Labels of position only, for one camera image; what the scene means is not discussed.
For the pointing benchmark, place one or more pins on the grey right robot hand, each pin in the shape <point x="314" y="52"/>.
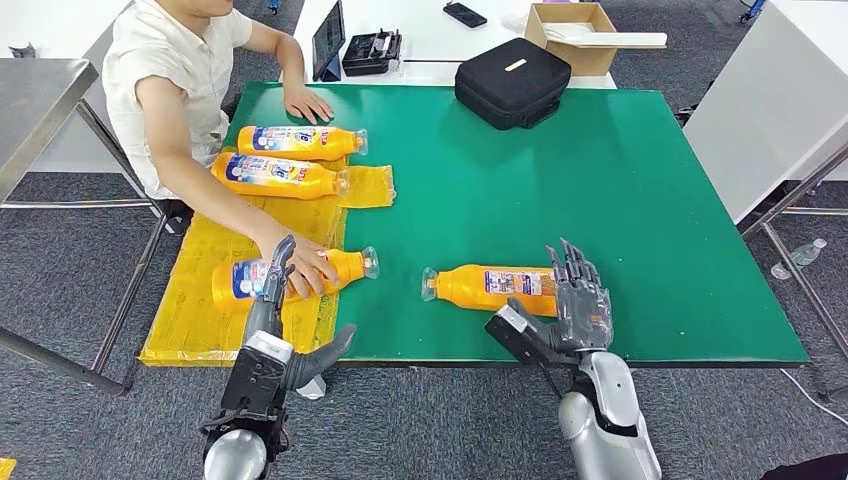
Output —
<point x="583" y="318"/>

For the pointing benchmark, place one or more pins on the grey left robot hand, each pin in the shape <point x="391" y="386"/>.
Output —
<point x="265" y="318"/>

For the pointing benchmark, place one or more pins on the orange detergent bottle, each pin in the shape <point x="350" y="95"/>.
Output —
<point x="464" y="291"/>
<point x="338" y="147"/>
<point x="318" y="187"/>
<point x="358" y="265"/>

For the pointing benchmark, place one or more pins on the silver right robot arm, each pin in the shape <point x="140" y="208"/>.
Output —
<point x="609" y="437"/>

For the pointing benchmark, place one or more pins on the person's right forearm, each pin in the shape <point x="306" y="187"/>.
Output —
<point x="212" y="199"/>

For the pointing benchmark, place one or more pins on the person's left forearm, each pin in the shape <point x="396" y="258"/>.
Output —
<point x="288" y="63"/>

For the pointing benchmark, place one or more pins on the clear plastic water bottle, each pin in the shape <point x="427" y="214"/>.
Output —
<point x="805" y="255"/>

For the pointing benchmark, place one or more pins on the yellow taped cardboard sheet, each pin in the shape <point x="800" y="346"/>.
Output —
<point x="199" y="318"/>

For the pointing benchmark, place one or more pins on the person's right hand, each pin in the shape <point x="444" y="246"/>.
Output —
<point x="314" y="265"/>

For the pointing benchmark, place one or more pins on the person's hand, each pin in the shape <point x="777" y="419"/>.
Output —
<point x="308" y="102"/>
<point x="314" y="265"/>

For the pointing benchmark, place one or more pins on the white table leg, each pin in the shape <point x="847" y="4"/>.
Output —
<point x="311" y="389"/>

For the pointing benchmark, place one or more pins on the person's left hand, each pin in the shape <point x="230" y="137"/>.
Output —
<point x="308" y="102"/>

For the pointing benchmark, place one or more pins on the black zip case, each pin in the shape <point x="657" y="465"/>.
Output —
<point x="503" y="93"/>

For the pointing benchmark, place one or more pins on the brown cardboard box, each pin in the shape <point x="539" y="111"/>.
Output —
<point x="590" y="61"/>

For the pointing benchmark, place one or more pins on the white foam sheet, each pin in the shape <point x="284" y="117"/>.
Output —
<point x="626" y="40"/>

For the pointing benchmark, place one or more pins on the black plastic tool tray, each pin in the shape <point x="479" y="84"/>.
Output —
<point x="369" y="56"/>

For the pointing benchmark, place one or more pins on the dark tablet with stand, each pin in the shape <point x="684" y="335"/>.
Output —
<point x="328" y="40"/>

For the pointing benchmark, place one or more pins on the yellow tape scrap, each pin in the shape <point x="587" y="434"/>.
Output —
<point x="6" y="469"/>

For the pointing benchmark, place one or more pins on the stainless steel table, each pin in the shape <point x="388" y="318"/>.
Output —
<point x="40" y="93"/>

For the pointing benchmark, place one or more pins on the white table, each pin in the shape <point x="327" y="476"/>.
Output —
<point x="424" y="40"/>

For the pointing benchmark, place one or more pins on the black smartphone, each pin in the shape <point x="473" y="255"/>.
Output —
<point x="465" y="14"/>

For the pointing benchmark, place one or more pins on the small dark object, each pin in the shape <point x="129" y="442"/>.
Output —
<point x="21" y="50"/>

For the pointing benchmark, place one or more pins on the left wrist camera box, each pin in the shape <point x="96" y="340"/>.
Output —
<point x="258" y="378"/>

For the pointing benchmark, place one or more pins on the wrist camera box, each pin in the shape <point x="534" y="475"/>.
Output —
<point x="517" y="338"/>
<point x="258" y="378"/>

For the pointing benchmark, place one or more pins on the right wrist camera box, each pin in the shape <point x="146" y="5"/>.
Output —
<point x="517" y="338"/>

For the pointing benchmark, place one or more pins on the steel table frame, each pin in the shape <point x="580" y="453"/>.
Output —
<point x="821" y="212"/>

